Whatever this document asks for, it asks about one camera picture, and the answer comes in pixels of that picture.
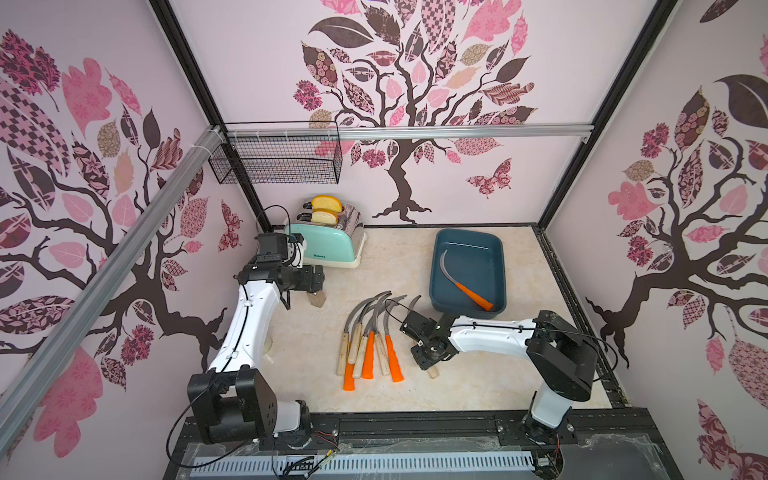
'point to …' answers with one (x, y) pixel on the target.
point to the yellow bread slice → (326, 202)
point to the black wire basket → (279, 161)
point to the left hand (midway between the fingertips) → (305, 282)
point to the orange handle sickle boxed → (476, 297)
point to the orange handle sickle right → (394, 358)
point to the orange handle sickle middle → (368, 362)
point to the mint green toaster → (338, 245)
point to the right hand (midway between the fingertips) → (420, 355)
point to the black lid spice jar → (317, 299)
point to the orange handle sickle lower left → (349, 378)
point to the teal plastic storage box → (467, 274)
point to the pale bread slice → (324, 217)
